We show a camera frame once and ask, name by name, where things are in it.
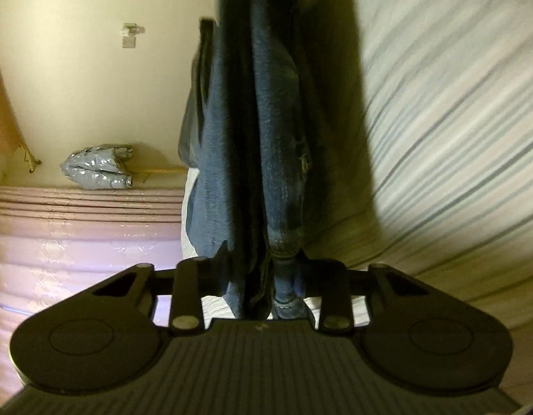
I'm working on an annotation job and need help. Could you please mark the yellow cord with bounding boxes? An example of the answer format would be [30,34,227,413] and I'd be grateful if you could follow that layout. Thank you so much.
[18,142,43,174]

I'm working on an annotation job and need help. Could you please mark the pink mattress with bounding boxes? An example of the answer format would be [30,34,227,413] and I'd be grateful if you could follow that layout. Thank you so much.
[0,185,186,400]

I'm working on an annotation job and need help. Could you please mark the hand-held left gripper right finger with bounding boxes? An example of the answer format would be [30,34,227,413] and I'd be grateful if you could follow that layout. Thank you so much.
[292,258,441,334]

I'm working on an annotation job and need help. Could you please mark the grey striped bed cover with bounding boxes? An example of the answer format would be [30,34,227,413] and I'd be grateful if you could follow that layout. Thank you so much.
[180,0,533,357]

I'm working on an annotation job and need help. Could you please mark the silver plastic bag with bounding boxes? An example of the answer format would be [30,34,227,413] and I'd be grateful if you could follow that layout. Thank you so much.
[60,144,134,190]

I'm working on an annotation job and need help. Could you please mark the wall socket with plug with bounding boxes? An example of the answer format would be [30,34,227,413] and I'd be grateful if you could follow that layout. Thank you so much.
[121,22,146,48]

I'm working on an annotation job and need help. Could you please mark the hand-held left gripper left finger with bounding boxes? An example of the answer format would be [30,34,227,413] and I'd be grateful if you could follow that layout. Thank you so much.
[91,256,229,334]

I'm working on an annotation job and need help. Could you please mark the blue denim jeans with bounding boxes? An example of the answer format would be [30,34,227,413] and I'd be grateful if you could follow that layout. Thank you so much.
[178,0,367,321]

